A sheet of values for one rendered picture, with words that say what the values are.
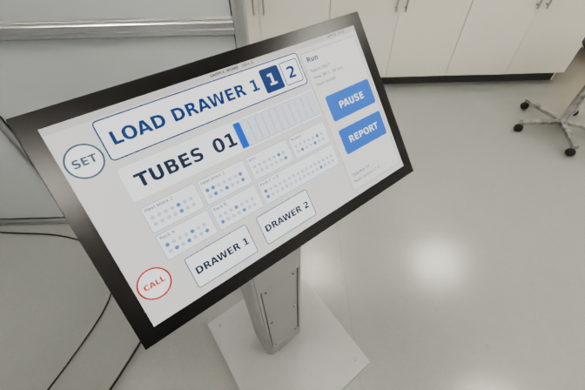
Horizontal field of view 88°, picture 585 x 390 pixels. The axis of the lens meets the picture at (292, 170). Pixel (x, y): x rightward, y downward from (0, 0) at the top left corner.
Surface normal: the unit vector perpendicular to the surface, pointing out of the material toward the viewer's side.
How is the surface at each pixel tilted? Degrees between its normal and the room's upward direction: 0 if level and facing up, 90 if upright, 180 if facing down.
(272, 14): 90
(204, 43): 90
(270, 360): 0
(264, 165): 50
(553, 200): 0
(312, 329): 5
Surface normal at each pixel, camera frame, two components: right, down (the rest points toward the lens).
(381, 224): -0.01, -0.70
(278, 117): 0.44, 0.00
